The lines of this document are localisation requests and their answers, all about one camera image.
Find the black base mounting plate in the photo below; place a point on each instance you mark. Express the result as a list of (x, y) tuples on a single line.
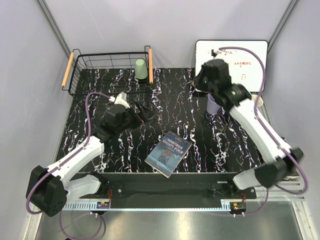
[(212, 185)]

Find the black wire dish rack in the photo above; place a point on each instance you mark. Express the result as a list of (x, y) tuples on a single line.
[(109, 73)]

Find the green plastic cup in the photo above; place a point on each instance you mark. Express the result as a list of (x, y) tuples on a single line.
[(141, 71)]

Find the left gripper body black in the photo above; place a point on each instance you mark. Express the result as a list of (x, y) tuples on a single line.
[(132, 120)]

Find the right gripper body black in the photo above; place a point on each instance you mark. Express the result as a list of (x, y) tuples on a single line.
[(203, 84)]

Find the black marble pattern mat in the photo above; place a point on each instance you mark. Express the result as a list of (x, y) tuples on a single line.
[(218, 142)]

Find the purple plastic cup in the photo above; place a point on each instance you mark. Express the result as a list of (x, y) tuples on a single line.
[(212, 107)]

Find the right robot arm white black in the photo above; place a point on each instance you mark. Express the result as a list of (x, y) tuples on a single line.
[(278, 156)]

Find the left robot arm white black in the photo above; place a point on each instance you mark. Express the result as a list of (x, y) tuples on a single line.
[(51, 188)]

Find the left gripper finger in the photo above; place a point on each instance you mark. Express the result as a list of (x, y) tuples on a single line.
[(144, 112), (145, 118)]

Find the white whiteboard black frame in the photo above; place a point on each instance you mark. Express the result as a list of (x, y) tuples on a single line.
[(244, 68)]

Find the light blue mug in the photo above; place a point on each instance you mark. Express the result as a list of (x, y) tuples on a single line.
[(258, 99)]

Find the Tale of Two Cities book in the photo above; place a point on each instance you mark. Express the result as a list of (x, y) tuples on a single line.
[(287, 176)]

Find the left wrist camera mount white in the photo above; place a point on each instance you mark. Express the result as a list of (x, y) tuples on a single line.
[(121, 99)]

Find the Nineteen Eighty-Four book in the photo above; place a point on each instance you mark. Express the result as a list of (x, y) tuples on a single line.
[(168, 153)]

